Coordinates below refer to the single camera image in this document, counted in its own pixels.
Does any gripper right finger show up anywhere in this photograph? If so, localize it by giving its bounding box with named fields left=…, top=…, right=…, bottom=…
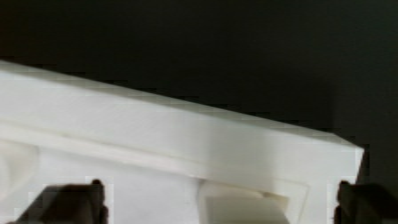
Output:
left=333, top=181, right=398, bottom=224

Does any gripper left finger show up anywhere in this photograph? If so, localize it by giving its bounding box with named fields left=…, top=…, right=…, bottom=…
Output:
left=14, top=179, right=108, bottom=224

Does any white square tabletop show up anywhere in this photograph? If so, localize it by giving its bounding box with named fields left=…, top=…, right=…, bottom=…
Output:
left=0, top=61, right=362, bottom=224

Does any white leg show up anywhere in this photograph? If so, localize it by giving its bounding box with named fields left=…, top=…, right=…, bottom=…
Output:
left=197, top=181, right=289, bottom=224

